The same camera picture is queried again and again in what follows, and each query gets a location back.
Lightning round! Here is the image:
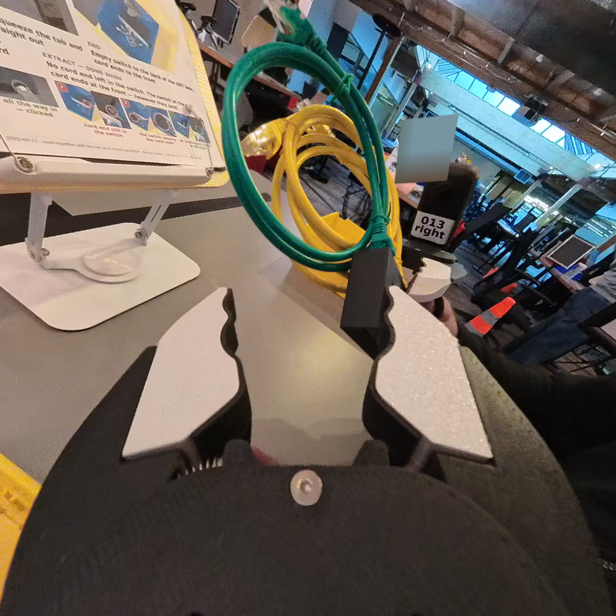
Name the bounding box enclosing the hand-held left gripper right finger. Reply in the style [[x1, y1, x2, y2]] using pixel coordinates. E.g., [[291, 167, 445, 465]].
[[362, 285, 495, 467]]

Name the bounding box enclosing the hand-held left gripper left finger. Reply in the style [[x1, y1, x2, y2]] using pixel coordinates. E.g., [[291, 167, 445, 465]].
[[121, 287, 253, 459]]

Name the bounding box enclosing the black network switch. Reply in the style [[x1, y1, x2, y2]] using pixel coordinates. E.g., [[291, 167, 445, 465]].
[[340, 247, 404, 359]]

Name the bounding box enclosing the yellow ethernet cable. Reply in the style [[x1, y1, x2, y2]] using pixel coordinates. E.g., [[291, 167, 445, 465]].
[[241, 105, 405, 292]]

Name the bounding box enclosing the green ethernet cable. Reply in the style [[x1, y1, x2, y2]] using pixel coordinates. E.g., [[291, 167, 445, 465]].
[[221, 0, 402, 272]]

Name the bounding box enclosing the person's right forearm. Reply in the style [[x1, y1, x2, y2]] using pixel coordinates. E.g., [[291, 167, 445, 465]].
[[455, 322, 616, 559]]

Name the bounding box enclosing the person's right hand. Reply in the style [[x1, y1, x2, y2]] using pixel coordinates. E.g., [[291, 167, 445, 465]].
[[434, 297, 461, 338]]

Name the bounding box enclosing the orange traffic cone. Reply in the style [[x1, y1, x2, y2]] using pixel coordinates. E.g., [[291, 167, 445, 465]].
[[464, 297, 517, 337], [483, 267, 519, 295]]

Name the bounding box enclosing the yellow plastic bin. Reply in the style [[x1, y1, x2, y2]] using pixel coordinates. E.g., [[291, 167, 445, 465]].
[[298, 212, 386, 289]]

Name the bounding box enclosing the computer monitor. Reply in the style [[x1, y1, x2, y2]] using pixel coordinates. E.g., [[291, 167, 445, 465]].
[[211, 0, 241, 44], [549, 234, 597, 270]]

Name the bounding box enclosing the black tape strip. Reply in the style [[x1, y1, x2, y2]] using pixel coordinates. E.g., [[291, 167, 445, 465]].
[[0, 190, 241, 241]]

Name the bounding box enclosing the black round-top pole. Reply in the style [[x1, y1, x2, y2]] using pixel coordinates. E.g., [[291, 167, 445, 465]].
[[372, 13, 404, 38]]

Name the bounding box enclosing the printed instruction sheet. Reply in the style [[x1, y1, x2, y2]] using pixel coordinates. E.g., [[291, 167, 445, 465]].
[[0, 0, 227, 169]]

